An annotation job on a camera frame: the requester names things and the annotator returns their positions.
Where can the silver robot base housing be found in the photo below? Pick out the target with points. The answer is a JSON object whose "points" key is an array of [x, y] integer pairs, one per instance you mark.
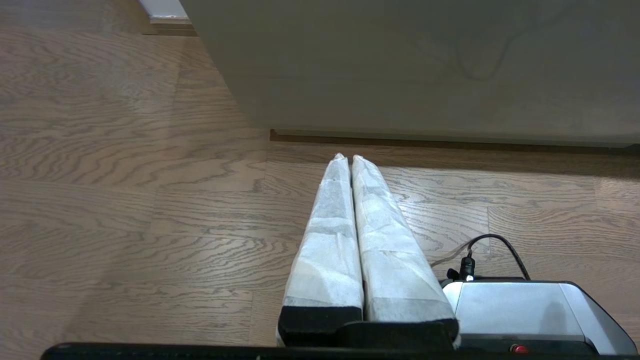
{"points": [[525, 310]]}

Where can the glossy white wide drawer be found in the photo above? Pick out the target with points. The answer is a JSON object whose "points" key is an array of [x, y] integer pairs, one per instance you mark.
{"points": [[400, 65]]}

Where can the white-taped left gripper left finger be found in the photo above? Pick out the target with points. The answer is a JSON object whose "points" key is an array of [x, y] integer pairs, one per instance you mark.
{"points": [[330, 260]]}

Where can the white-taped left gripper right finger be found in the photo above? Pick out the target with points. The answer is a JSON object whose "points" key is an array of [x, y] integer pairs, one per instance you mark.
{"points": [[395, 270]]}

